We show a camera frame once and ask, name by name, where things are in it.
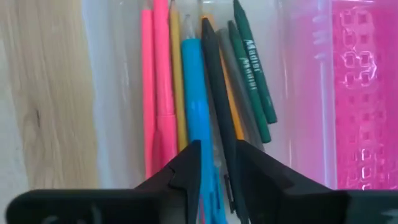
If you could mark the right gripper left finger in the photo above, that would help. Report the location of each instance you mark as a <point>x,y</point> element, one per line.
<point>186,168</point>

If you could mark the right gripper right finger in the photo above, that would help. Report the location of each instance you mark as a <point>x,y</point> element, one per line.
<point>264,180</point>

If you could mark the blue pen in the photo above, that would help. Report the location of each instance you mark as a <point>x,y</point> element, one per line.
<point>196,93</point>

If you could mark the orange pencil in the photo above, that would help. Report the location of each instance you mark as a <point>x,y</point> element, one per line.
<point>233,109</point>

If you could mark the black pen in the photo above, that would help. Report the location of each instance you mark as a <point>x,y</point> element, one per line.
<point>217,93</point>

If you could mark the yellow pencil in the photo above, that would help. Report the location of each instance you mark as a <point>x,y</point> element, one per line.
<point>178,77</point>

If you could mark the grey crayon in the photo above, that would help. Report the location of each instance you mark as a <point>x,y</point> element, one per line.
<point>239,93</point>

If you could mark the pink highlighter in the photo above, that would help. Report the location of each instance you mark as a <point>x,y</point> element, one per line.
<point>163,77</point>

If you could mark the pink colored pencil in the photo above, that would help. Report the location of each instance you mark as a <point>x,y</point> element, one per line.
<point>147,77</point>

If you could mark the green crayon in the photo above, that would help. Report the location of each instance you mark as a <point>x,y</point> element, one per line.
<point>248,81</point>
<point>258,68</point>

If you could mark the clear box with pink lid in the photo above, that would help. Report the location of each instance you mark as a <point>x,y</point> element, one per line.
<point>360,109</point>

